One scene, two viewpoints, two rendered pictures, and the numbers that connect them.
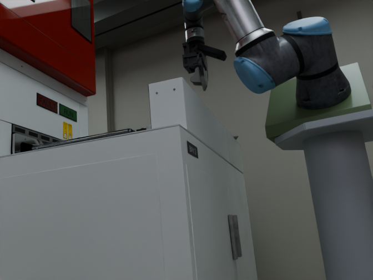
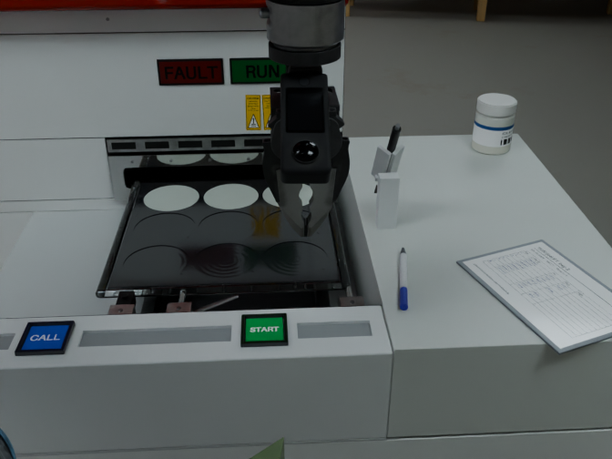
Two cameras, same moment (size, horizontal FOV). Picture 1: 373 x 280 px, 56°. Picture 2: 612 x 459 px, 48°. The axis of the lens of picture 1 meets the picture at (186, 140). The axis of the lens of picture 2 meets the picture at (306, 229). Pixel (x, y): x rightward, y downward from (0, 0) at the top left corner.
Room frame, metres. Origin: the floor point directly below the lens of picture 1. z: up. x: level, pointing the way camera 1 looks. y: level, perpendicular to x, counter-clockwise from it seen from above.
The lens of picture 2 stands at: (1.05, -0.71, 1.49)
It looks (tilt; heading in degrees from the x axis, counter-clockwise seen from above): 31 degrees down; 70
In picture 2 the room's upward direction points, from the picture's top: straight up
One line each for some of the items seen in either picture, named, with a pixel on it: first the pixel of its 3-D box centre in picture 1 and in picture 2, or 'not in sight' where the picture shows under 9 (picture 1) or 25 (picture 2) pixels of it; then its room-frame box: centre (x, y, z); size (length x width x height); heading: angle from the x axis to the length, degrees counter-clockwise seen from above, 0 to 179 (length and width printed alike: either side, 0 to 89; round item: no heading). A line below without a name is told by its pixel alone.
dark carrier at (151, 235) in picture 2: not in sight; (229, 227); (1.27, 0.29, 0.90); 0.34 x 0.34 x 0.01; 74
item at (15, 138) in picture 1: (56, 158); (225, 174); (1.31, 0.50, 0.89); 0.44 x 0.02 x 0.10; 164
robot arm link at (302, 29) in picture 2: (195, 36); (301, 21); (1.27, -0.07, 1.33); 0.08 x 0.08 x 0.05
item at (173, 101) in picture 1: (196, 131); (165, 380); (1.10, -0.04, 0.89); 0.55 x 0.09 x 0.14; 164
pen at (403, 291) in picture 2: not in sight; (403, 276); (1.43, -0.03, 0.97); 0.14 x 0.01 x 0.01; 64
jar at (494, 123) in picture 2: not in sight; (494, 124); (1.77, 0.30, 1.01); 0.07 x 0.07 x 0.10
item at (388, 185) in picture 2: not in sight; (386, 181); (1.47, 0.12, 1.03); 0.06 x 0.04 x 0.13; 74
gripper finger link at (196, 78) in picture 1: (197, 79); (290, 192); (1.26, -0.06, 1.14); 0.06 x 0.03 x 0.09; 74
